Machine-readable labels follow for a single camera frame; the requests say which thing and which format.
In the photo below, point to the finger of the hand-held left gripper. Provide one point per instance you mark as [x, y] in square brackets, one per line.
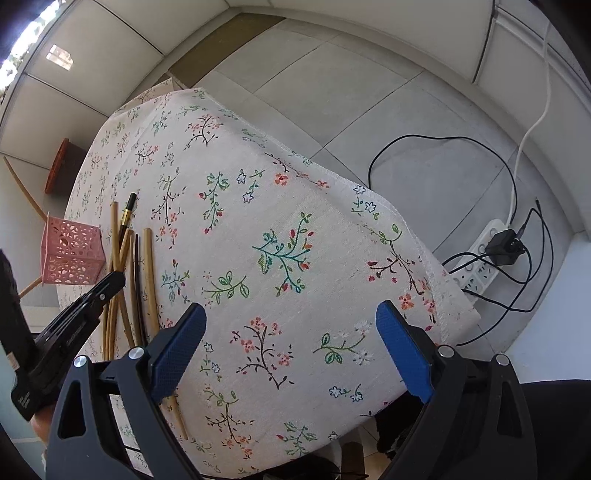
[78, 318]

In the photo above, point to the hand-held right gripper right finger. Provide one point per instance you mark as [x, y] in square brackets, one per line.
[401, 350]

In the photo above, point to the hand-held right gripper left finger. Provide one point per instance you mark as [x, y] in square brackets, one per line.
[184, 350]

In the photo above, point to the pink perforated basket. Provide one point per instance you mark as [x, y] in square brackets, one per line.
[69, 258]

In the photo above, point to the dark brown chopstick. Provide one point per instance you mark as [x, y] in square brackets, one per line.
[137, 277]

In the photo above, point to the black chopstick with gold band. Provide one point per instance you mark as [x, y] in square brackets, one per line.
[125, 217]

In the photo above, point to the person's left hand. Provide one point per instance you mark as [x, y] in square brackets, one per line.
[42, 427]

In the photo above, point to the white power strip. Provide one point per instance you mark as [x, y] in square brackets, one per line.
[475, 281]

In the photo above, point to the brown trash bin red bag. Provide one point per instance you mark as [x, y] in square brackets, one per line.
[57, 166]

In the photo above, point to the floral tablecloth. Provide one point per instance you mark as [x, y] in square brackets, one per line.
[277, 207]

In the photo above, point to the olive floor mat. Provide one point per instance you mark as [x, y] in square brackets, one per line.
[249, 32]
[189, 69]

